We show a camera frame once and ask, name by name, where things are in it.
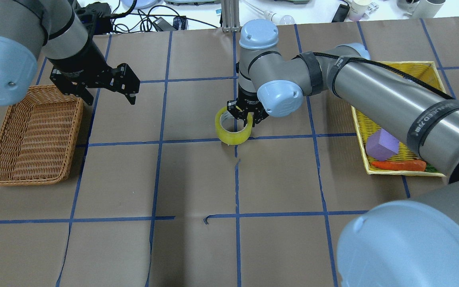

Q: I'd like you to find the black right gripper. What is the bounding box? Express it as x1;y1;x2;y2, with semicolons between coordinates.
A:
226;90;269;128

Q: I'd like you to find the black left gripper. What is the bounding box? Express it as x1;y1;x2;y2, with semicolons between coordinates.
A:
49;48;141;106

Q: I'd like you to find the clear yellow tape roll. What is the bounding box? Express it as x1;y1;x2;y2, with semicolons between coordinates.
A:
214;108;253;145

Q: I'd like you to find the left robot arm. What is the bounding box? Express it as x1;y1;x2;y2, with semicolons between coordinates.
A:
0;0;140;106

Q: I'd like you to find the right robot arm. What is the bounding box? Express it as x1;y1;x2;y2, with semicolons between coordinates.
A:
226;19;459;287

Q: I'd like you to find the brown wicker basket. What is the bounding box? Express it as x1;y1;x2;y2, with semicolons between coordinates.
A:
0;84;84;187

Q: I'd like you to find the purple foam cube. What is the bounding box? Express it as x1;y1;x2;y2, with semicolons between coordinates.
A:
365;128;400;161

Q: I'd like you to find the orange toy carrot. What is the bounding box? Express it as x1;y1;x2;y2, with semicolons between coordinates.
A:
371;159;438;173

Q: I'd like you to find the yellow woven tray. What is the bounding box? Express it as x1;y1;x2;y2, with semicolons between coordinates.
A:
351;61;446;177

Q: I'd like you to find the aluminium frame post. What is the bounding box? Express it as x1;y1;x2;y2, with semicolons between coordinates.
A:
220;0;241;33

